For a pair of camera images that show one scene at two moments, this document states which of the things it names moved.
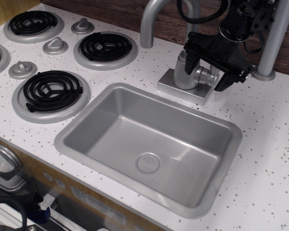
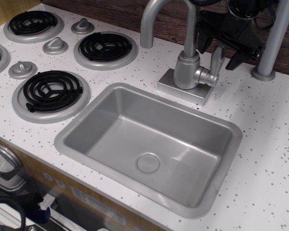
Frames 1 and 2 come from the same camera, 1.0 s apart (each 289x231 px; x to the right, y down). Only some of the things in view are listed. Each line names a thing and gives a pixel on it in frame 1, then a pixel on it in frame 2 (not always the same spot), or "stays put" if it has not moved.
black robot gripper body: (220, 51) → (237, 33)
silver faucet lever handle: (203, 75) stays put
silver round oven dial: (4, 160) stays put
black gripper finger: (226, 81) → (238, 58)
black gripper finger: (191, 62) → (204, 40)
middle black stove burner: (105, 51) stays put
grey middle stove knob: (55, 45) stays put
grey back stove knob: (82, 27) stays put
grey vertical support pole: (283, 11) stays put
